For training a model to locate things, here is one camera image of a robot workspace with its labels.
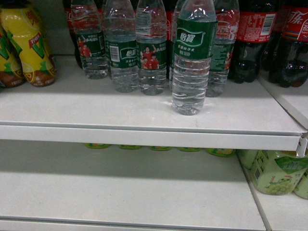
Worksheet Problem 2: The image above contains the green-label water bottle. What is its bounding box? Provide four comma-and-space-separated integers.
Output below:
172, 0, 217, 116

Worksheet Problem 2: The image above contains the water bottle with barcode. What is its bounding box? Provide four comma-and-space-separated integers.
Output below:
104, 0, 138, 93

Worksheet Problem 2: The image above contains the white upper metal shelf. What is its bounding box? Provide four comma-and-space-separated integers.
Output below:
0, 56, 306, 150

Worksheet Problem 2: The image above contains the white metal shelf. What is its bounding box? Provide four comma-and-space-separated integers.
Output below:
0, 56, 306, 150
0, 143, 265, 231

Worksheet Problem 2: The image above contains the water bottle red players label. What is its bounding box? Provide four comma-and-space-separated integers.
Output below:
136, 0, 167, 96

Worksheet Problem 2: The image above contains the water bottle behind front one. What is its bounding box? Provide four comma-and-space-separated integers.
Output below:
169, 0, 185, 89

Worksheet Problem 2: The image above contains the water bottle far left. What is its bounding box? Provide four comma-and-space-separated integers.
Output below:
71, 0, 107, 79

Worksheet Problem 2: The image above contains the water bottle far right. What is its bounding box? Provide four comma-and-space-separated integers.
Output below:
206, 0, 240, 97

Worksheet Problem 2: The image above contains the white lower metal shelf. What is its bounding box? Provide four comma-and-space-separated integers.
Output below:
0, 143, 265, 231

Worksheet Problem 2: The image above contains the white right neighbouring shelf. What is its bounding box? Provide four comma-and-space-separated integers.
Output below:
258, 77, 308, 128

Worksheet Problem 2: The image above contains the green drink bottle behind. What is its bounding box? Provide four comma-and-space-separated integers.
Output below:
236, 149, 258, 169

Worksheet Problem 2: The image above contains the cola bottle behind left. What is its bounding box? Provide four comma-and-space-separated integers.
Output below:
62, 0, 82, 68

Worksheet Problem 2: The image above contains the green grape drink bottle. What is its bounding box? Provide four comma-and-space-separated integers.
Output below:
250, 150, 308, 195

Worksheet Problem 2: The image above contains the cola bottle red label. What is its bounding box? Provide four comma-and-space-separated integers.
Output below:
228, 0, 279, 84

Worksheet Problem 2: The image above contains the cola bottle far right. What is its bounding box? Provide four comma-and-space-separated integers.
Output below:
261, 0, 308, 88

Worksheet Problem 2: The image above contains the yellow lemon tea bottle edge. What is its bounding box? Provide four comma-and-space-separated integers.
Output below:
0, 26, 26, 88

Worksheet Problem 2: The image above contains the yellow lemon tea bottle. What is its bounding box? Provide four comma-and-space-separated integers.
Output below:
0, 0, 55, 87

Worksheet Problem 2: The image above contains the green drink bottle right edge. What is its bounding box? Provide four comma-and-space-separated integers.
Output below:
294, 170, 308, 199

